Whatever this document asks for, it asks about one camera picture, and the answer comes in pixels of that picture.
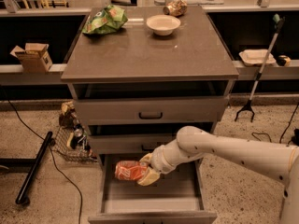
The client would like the red coke can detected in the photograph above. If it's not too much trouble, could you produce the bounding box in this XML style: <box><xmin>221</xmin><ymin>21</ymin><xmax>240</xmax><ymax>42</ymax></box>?
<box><xmin>115</xmin><ymin>161</ymin><xmax>148</xmax><ymax>181</ymax></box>

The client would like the yellow black tape measure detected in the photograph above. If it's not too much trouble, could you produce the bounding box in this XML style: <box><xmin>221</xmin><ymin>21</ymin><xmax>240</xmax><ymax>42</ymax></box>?
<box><xmin>277</xmin><ymin>55</ymin><xmax>291</xmax><ymax>66</ymax></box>

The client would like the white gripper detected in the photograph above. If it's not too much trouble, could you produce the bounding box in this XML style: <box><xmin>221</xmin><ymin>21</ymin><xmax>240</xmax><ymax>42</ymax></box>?
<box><xmin>137</xmin><ymin>145</ymin><xmax>175</xmax><ymax>186</ymax></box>

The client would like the black table leg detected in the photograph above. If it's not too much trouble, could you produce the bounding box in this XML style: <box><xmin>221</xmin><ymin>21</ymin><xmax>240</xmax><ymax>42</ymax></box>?
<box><xmin>0</xmin><ymin>132</ymin><xmax>53</xmax><ymax>205</ymax></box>

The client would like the small cardboard box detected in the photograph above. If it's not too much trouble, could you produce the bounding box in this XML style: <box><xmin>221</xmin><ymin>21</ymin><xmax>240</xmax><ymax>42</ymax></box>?
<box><xmin>10</xmin><ymin>43</ymin><xmax>52</xmax><ymax>74</ymax></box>

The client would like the grey top drawer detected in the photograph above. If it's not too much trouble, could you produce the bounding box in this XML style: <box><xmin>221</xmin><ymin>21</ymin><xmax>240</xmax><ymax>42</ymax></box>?
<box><xmin>73</xmin><ymin>81</ymin><xmax>228</xmax><ymax>125</ymax></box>

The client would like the wire basket with items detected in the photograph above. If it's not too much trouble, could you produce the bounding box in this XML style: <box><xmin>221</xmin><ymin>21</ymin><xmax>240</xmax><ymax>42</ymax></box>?
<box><xmin>52</xmin><ymin>123</ymin><xmax>98</xmax><ymax>164</ymax></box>

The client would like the crushed brown can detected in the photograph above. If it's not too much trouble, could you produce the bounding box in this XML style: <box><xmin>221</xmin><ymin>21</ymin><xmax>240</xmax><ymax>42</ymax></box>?
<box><xmin>163</xmin><ymin>0</ymin><xmax>188</xmax><ymax>17</ymax></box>

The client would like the grabber reacher tool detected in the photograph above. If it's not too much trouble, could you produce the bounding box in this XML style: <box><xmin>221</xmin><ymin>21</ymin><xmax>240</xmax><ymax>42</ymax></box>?
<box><xmin>235</xmin><ymin>14</ymin><xmax>285</xmax><ymax>121</ymax></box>

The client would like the grey middle drawer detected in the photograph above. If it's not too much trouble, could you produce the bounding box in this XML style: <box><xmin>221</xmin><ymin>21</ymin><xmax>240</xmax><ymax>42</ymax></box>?
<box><xmin>88</xmin><ymin>122</ymin><xmax>216</xmax><ymax>154</ymax></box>

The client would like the black floor cable left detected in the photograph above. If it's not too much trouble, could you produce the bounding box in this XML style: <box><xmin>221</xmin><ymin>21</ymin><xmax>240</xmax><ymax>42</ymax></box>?
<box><xmin>0</xmin><ymin>86</ymin><xmax>84</xmax><ymax>224</ymax></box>

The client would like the black power adapter with cable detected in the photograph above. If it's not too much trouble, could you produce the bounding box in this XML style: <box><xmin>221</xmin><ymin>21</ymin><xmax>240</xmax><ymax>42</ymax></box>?
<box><xmin>250</xmin><ymin>105</ymin><xmax>299</xmax><ymax>147</ymax></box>

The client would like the white bowl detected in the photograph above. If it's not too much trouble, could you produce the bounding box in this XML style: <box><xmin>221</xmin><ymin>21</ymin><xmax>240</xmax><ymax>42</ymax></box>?
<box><xmin>146</xmin><ymin>15</ymin><xmax>180</xmax><ymax>36</ymax></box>

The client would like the grey drawer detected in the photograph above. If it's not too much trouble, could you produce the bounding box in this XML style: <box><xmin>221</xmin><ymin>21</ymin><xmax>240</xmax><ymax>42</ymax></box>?
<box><xmin>88</xmin><ymin>154</ymin><xmax>217</xmax><ymax>224</ymax></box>
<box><xmin>73</xmin><ymin>81</ymin><xmax>228</xmax><ymax>125</ymax></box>
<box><xmin>88</xmin><ymin>122</ymin><xmax>216</xmax><ymax>154</ymax></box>

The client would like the white takeout tray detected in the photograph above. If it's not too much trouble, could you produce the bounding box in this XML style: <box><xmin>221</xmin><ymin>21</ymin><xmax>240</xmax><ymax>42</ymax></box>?
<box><xmin>239</xmin><ymin>49</ymin><xmax>267</xmax><ymax>66</ymax></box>

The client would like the grey bottom drawer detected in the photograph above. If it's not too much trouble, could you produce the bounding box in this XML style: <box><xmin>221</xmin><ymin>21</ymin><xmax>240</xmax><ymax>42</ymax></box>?
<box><xmin>88</xmin><ymin>154</ymin><xmax>217</xmax><ymax>224</ymax></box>

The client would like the green chip bag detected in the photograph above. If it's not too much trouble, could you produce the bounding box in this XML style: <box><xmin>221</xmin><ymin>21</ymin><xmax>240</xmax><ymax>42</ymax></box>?
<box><xmin>82</xmin><ymin>5</ymin><xmax>128</xmax><ymax>35</ymax></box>

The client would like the grey drawer cabinet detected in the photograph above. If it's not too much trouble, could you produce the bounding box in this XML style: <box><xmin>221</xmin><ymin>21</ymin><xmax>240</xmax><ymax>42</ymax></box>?
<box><xmin>61</xmin><ymin>5</ymin><xmax>240</xmax><ymax>224</ymax></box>

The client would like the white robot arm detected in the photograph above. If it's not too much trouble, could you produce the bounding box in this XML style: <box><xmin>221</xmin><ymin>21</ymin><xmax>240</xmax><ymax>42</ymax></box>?
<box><xmin>138</xmin><ymin>126</ymin><xmax>299</xmax><ymax>224</ymax></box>

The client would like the brown paper bag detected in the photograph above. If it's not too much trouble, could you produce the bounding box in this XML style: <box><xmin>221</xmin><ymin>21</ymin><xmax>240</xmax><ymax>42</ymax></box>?
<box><xmin>59</xmin><ymin>101</ymin><xmax>76</xmax><ymax>128</ymax></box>

